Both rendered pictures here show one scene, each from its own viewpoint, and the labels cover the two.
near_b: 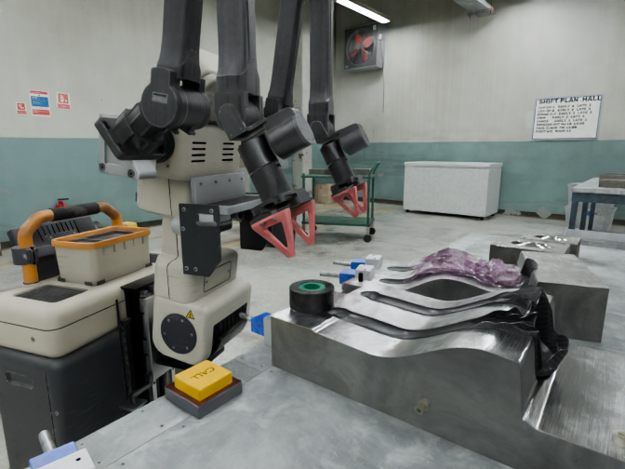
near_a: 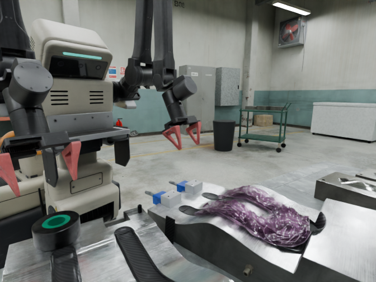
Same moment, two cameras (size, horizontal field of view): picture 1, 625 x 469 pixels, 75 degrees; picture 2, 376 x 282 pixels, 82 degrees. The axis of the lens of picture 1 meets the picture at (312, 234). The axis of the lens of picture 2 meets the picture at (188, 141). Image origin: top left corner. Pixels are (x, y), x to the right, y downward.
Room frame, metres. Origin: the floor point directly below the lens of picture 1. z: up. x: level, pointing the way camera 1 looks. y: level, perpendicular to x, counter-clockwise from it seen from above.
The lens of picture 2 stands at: (0.41, -0.36, 1.17)
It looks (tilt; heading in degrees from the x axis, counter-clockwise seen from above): 12 degrees down; 19
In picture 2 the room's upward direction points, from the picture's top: straight up
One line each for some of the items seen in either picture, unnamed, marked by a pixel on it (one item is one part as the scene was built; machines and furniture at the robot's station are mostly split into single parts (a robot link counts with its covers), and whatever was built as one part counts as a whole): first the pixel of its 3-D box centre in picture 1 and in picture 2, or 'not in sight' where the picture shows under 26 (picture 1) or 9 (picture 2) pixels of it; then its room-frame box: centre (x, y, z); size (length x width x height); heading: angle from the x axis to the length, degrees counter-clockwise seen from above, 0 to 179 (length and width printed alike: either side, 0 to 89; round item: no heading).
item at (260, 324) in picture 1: (261, 322); not in sight; (0.75, 0.10, 0.83); 0.13 x 0.05 x 0.05; 51
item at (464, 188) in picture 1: (450, 188); (346, 120); (7.42, -2.52, 0.47); 1.52 x 0.77 x 0.94; 51
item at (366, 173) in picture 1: (340, 199); (263, 125); (5.41, -0.38, 0.50); 0.98 x 0.55 x 1.01; 76
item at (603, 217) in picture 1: (589, 217); not in sight; (6.05, -4.17, 0.16); 0.60 x 0.42 x 0.33; 47
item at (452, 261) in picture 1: (462, 263); (251, 206); (0.92, -0.35, 0.90); 0.26 x 0.18 x 0.08; 70
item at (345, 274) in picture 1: (345, 276); (160, 197); (0.96, -0.08, 0.86); 0.13 x 0.05 x 0.05; 70
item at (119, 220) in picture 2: (344, 297); (116, 226); (0.77, -0.06, 0.87); 0.05 x 0.05 x 0.04; 53
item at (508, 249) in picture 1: (528, 255); (356, 193); (1.24, -0.68, 0.84); 0.20 x 0.15 x 0.07; 53
